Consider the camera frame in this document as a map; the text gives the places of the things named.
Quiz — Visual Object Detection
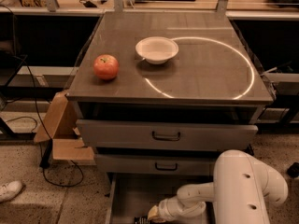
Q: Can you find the bottom grey open drawer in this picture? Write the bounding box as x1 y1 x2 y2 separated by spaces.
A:
105 174 210 224

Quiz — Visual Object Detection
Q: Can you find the black rxbar chocolate bar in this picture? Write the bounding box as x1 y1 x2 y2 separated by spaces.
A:
134 217 150 224

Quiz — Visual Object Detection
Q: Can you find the top grey drawer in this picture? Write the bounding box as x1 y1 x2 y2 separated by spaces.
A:
77 119 258 151

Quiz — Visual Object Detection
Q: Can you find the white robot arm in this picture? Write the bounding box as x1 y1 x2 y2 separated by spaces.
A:
148 150 288 224

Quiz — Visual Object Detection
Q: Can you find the white shoe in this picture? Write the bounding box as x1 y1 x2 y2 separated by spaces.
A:
0 180 23 203

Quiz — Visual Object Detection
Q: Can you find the red apple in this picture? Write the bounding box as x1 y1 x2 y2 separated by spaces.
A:
93 54 120 80

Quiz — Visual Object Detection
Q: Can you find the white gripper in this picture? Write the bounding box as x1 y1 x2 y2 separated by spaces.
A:
148 197 206 223

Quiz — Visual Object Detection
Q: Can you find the black floor cable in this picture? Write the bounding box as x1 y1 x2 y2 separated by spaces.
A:
0 4 85 188

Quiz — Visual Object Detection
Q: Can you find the black office chair base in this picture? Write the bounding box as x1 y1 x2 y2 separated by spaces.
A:
287 162 299 178

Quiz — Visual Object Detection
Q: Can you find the grey drawer cabinet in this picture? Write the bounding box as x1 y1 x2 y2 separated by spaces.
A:
66 10 275 179

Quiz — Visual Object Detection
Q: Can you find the brown cardboard box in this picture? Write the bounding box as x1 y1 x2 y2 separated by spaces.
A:
34 91 95 168

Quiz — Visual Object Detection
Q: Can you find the middle grey drawer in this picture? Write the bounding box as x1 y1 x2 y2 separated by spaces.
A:
94 154 215 175

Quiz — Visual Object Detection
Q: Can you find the white bowl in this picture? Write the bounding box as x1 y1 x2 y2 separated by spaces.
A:
135 36 178 64

